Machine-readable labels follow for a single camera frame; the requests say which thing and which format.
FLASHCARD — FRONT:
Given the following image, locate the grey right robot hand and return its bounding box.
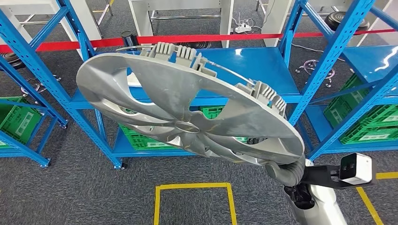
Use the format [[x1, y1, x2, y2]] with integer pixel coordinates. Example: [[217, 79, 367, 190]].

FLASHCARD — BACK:
[[266, 161, 289, 187]]

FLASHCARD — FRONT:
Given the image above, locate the grey plastic wheel hubcap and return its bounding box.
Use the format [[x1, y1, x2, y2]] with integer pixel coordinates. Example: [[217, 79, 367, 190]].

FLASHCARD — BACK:
[[76, 42, 306, 167]]

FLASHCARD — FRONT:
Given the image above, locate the yellow floor tape square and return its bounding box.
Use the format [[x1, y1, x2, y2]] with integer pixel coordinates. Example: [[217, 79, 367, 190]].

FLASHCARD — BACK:
[[153, 182, 237, 225], [356, 172, 398, 225]]

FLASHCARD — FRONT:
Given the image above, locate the green plastic crate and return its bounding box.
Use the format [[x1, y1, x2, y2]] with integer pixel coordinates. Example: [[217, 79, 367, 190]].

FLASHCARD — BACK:
[[119, 123, 187, 152], [323, 74, 398, 128], [0, 96, 43, 149], [199, 105, 225, 120], [339, 119, 398, 146]]

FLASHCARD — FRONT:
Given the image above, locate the black round stool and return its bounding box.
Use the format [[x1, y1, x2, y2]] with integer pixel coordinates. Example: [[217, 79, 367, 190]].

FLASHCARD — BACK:
[[174, 41, 213, 50], [294, 11, 371, 88], [0, 52, 62, 98]]

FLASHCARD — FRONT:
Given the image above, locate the white power strip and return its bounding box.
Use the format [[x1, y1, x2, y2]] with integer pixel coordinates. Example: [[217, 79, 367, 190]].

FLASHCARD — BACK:
[[235, 23, 253, 34]]

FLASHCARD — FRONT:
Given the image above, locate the white desk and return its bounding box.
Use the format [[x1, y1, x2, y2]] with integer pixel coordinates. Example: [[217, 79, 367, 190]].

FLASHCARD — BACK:
[[260, 0, 398, 47], [0, 0, 103, 60], [128, 0, 234, 40]]

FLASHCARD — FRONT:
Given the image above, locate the red barrier belt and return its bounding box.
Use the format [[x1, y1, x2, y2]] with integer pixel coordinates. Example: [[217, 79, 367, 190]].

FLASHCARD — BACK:
[[137, 29, 397, 45], [0, 37, 124, 53]]

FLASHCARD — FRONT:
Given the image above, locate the yellow floor tape line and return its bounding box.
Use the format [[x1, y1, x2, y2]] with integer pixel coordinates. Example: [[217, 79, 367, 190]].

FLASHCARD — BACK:
[[92, 0, 114, 14]]

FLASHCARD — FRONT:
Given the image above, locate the white floor cable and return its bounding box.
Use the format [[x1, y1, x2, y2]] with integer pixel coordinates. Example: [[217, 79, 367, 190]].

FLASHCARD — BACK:
[[291, 43, 346, 63]]

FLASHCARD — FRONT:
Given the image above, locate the black barrier post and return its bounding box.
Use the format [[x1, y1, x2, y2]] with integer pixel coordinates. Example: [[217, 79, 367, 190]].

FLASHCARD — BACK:
[[120, 30, 139, 47]]

